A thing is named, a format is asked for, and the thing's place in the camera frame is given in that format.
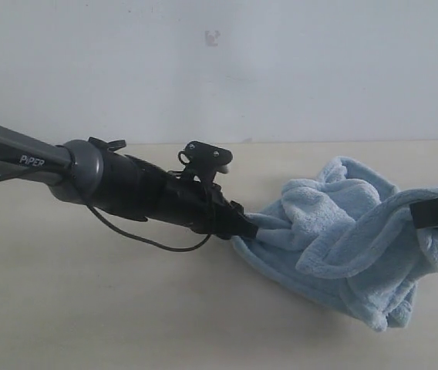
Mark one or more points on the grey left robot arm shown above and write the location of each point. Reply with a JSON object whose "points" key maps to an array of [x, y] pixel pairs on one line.
{"points": [[94, 173]]}

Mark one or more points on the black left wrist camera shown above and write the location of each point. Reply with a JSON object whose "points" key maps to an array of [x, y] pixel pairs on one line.
{"points": [[204, 161]]}

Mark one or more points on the light blue fluffy towel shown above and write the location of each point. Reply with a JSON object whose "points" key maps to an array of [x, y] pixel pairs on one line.
{"points": [[345, 239]]}

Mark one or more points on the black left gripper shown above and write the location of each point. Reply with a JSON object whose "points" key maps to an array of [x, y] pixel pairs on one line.
{"points": [[135, 189]]}

